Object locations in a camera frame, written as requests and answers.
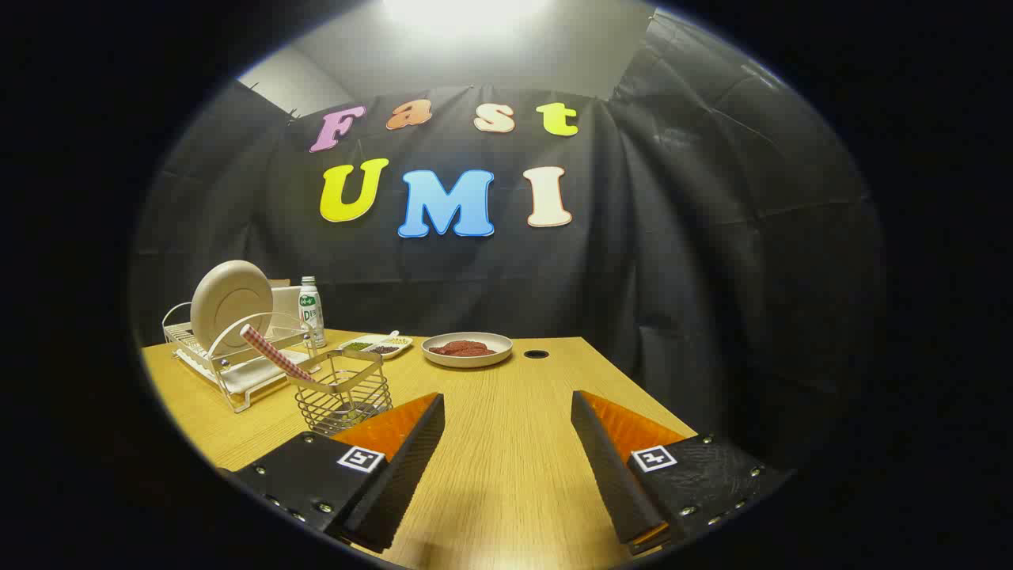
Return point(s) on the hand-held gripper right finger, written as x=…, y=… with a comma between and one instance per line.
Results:
x=609, y=483

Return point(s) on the beige round plate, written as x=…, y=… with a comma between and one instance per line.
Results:
x=229, y=305

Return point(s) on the white green-label drink bottle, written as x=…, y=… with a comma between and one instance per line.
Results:
x=311, y=313

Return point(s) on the white toaster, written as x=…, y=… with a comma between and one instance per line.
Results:
x=285, y=305

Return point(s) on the white divided tray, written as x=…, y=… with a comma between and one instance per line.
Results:
x=366, y=353

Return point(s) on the brown meat patty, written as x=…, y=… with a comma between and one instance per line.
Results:
x=475, y=347
x=445, y=348

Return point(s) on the beige plate with patties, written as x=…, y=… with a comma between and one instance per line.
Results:
x=475, y=362

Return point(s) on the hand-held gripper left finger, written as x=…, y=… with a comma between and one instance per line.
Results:
x=404, y=483

